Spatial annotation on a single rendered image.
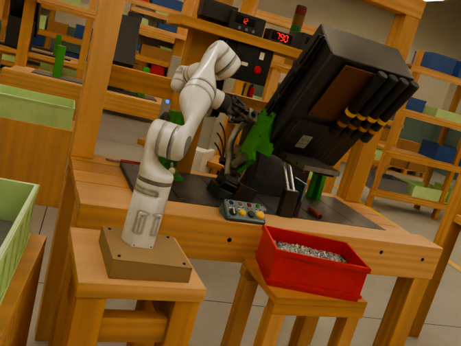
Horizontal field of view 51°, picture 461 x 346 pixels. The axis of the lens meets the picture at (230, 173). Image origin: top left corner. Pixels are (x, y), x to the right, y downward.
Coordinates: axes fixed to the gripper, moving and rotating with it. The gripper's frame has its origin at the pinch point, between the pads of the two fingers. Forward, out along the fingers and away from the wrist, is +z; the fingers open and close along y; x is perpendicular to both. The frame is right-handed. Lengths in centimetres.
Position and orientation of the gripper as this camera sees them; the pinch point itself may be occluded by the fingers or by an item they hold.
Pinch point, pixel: (247, 117)
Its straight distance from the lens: 195.7
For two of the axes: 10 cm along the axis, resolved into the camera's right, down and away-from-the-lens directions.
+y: 1.2, -8.3, 5.4
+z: 8.1, 4.0, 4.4
